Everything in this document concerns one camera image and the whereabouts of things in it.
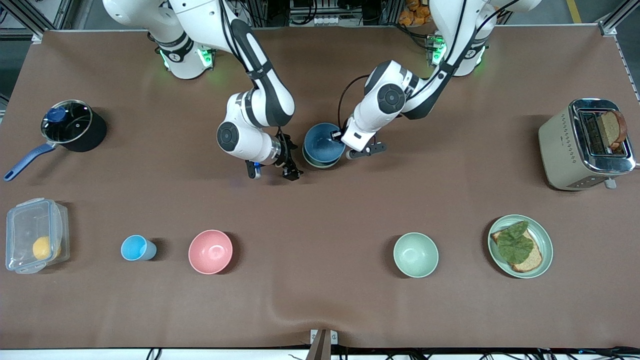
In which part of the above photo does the brown toast slice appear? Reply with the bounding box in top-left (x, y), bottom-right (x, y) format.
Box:
top-left (597, 110), bottom-right (628, 151)

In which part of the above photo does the pink bowl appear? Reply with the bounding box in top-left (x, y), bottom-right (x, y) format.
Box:
top-left (188, 229), bottom-right (234, 275)

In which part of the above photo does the cream and chrome toaster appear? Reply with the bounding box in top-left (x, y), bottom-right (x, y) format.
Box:
top-left (538, 98), bottom-right (638, 192)

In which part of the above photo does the aluminium frame profile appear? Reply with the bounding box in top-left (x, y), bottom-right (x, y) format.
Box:
top-left (0, 0), bottom-right (71, 43)
top-left (597, 0), bottom-right (640, 37)

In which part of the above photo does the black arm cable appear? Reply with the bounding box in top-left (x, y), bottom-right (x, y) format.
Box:
top-left (217, 0), bottom-right (296, 151)
top-left (337, 0), bottom-right (521, 132)

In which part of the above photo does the black pot with blue handle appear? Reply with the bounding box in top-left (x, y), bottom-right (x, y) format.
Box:
top-left (4, 99), bottom-right (108, 182)

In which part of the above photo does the pale mint green bowl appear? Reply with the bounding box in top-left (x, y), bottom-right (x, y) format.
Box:
top-left (393, 232), bottom-right (439, 279)

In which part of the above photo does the green lettuce leaf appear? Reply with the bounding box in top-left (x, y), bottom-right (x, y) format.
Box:
top-left (496, 221), bottom-right (536, 265)

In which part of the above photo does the light blue cup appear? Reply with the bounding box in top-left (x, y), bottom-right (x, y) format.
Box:
top-left (120, 234), bottom-right (158, 262)

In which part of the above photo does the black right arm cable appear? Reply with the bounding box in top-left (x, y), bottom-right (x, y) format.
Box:
top-left (217, 0), bottom-right (296, 151)

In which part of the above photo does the yellow lemon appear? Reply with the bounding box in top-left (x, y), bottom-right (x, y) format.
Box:
top-left (32, 236), bottom-right (62, 261)

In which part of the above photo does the blue bowl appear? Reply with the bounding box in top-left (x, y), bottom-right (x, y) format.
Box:
top-left (303, 122), bottom-right (347, 167)

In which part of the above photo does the brown bread slice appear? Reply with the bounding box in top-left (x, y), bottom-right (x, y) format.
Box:
top-left (490, 227), bottom-right (544, 273)

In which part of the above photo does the dull green bowl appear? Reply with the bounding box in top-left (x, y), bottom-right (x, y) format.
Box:
top-left (302, 150), bottom-right (345, 169)

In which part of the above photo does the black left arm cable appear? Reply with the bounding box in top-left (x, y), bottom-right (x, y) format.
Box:
top-left (337, 0), bottom-right (521, 132)

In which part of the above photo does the clear plastic lidded container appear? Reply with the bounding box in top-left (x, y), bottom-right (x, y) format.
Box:
top-left (5, 198), bottom-right (71, 275)

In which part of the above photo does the brown table cloth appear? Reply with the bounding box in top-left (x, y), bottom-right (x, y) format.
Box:
top-left (0, 25), bottom-right (640, 349)

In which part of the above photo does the pale green plate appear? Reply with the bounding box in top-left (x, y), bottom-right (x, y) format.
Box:
top-left (487, 214), bottom-right (554, 279)

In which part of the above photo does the bag of orange fruit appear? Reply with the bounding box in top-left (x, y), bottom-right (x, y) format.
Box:
top-left (398, 0), bottom-right (433, 27)

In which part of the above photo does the metal table edge bracket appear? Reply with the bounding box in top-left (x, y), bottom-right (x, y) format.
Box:
top-left (310, 328), bottom-right (338, 360)

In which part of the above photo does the glass lid with blue knob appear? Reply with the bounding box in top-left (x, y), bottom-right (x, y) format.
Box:
top-left (41, 100), bottom-right (94, 144)

